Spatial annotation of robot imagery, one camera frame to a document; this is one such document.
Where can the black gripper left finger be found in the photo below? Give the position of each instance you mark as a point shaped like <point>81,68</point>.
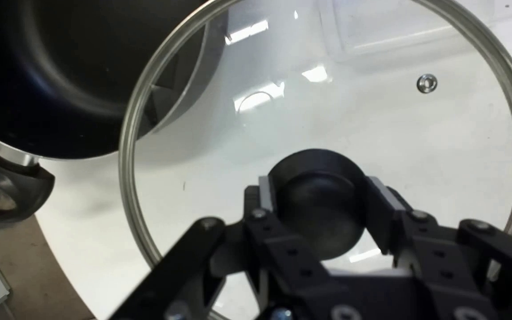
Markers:
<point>256,237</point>

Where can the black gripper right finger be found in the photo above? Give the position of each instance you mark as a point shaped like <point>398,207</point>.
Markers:
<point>433,249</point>

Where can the glass lid with black knob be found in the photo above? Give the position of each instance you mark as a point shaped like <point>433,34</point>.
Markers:
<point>327,118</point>

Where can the black cooking pot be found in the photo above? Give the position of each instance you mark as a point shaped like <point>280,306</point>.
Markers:
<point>60,112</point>

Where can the clear plastic container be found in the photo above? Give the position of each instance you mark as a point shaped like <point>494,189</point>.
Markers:
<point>385,29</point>

